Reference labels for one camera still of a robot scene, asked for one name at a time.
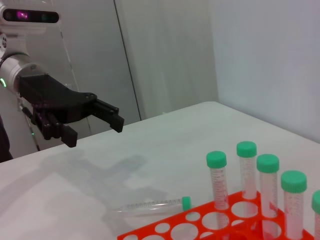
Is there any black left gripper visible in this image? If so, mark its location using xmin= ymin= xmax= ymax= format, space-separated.
xmin=17 ymin=73 xmax=125 ymax=147

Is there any green-capped clear test tube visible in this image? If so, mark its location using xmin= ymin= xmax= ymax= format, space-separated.
xmin=205 ymin=150 xmax=230 ymax=230
xmin=311 ymin=189 xmax=320 ymax=240
xmin=109 ymin=196 xmax=193 ymax=218
xmin=280 ymin=170 xmax=308 ymax=240
xmin=236 ymin=141 xmax=258 ymax=201
xmin=256 ymin=154 xmax=280 ymax=238

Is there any orange test tube rack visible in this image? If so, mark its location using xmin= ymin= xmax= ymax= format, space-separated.
xmin=116 ymin=190 xmax=320 ymax=240

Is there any dark maroon torso panel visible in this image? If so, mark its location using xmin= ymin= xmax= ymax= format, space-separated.
xmin=0 ymin=116 xmax=14 ymax=163

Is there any left wrist cable with plug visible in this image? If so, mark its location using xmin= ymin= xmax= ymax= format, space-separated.
xmin=21 ymin=106 xmax=41 ymax=152

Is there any white robot head with camera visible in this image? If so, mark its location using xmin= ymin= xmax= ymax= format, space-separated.
xmin=0 ymin=0 xmax=61 ymax=36

